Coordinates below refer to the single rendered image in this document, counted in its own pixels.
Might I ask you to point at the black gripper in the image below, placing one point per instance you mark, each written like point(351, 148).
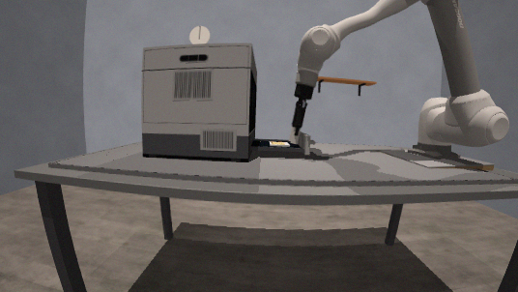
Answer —
point(303, 92)

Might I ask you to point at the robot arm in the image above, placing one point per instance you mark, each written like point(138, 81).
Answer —
point(469, 117)

